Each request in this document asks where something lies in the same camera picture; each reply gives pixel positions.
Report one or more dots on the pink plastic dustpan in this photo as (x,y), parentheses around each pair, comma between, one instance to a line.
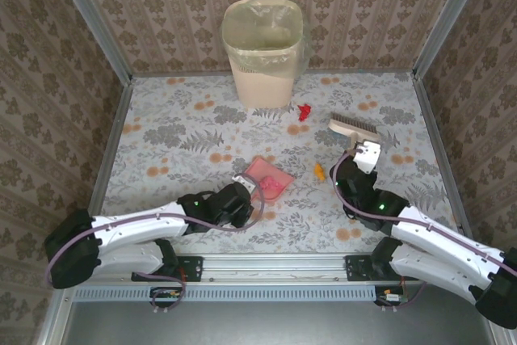
(262,169)

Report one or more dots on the beige hand brush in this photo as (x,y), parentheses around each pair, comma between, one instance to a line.
(347,129)

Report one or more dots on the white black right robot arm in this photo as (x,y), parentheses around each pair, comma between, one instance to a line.
(436,240)

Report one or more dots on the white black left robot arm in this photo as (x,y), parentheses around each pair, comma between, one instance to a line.
(133,224)

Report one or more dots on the orange paper scrap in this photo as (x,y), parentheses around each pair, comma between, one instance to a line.
(320,172)

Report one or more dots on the small electronics board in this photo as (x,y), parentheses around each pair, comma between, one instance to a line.
(165,296)
(389,296)

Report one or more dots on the red paper scrap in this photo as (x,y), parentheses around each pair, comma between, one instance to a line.
(305,112)

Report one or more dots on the beige plastic trash bin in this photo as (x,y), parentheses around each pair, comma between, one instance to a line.
(262,90)

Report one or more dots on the grey metal panel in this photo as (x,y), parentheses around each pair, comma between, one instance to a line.
(282,325)

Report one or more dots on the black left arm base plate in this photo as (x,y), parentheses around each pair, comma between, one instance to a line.
(190,268)

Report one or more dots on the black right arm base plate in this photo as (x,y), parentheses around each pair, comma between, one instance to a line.
(357,268)

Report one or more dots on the aluminium mounting rail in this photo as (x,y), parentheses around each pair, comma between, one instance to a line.
(274,268)

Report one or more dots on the aluminium table side rail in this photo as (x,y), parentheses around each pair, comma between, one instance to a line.
(109,151)
(440,151)

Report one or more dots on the aluminium corner post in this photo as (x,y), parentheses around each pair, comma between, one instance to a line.
(448,18)
(93,22)

